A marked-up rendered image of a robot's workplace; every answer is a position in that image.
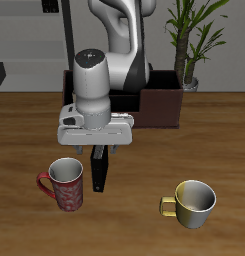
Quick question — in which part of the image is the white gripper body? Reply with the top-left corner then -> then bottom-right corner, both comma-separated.
57,112 -> 135,147

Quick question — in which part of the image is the dark brown desk caddy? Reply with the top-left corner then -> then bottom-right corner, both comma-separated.
62,69 -> 184,130

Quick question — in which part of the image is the red patterned mug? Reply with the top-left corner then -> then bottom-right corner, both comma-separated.
35,157 -> 84,212

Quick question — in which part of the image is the yellow and white mug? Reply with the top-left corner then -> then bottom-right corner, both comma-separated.
159,179 -> 217,230

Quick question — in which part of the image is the green pot plant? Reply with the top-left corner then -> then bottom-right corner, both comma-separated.
164,0 -> 230,93

